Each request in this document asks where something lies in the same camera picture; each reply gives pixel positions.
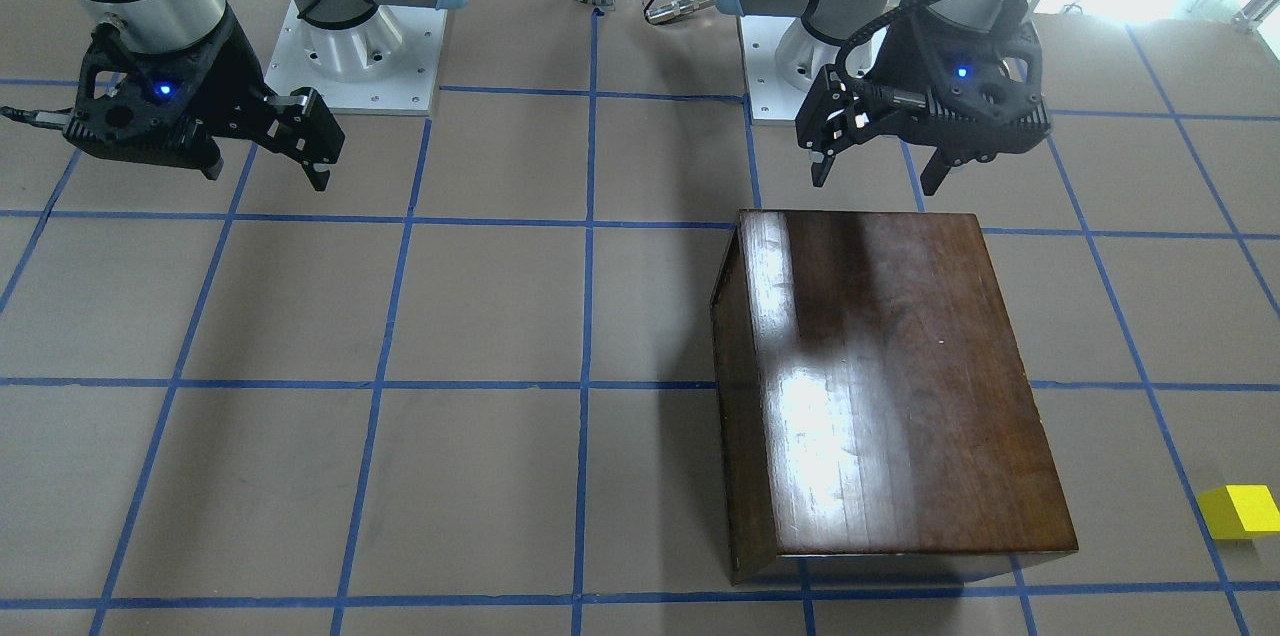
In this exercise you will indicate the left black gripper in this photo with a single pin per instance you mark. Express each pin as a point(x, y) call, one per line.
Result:
point(903, 56)

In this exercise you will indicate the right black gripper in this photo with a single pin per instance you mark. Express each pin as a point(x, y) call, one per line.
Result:
point(228, 74)

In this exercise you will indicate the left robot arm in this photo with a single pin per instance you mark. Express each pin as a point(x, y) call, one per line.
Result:
point(859, 24)

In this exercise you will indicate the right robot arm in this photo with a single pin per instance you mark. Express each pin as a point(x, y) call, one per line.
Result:
point(163, 26)

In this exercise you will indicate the dark wooden drawer box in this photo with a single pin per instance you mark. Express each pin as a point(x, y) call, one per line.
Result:
point(875, 410)

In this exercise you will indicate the yellow block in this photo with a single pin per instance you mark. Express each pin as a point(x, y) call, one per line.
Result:
point(1239, 511)

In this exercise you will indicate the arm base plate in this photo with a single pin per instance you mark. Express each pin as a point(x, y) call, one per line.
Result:
point(780, 59)
point(387, 66)

